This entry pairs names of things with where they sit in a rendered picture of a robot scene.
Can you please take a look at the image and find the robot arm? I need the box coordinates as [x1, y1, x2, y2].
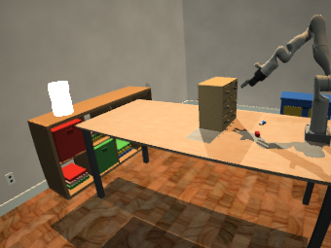
[266, 15, 331, 132]

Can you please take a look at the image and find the dark brown wooden drawer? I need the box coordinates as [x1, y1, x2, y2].
[231, 80, 237, 95]
[222, 112, 230, 130]
[223, 84, 231, 101]
[231, 94, 237, 109]
[223, 98, 230, 116]
[230, 107, 237, 123]

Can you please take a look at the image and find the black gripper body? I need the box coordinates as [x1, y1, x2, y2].
[248, 62, 273, 87]

